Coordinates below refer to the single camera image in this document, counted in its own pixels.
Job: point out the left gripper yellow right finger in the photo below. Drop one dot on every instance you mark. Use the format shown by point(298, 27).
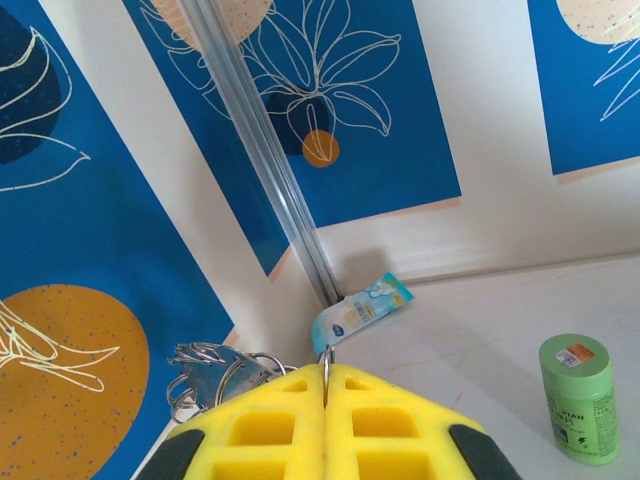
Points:
point(395, 435)

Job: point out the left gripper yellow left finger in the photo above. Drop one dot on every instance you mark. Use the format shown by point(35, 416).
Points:
point(260, 435)

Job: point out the round metal key plate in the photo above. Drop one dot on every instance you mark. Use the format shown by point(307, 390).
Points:
point(235, 370)

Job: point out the light blue wipes packet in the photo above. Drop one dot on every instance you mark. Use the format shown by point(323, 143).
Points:
point(360, 312)

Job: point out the green cylindrical container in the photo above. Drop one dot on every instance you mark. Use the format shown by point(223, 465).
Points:
point(575, 400)

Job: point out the blue poster large orange circle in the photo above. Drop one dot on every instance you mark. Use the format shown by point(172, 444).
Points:
point(75, 250)

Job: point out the blue poster small orange circle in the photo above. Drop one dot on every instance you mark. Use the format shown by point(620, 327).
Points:
point(400, 125)

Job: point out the blue poster beige circle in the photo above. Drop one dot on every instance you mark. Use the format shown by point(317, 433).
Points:
point(590, 100)

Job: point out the aluminium left frame post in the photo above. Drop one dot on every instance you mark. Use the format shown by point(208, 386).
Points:
point(262, 150)

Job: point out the blue floral wall poster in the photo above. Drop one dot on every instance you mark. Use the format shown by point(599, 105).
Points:
point(225, 150)

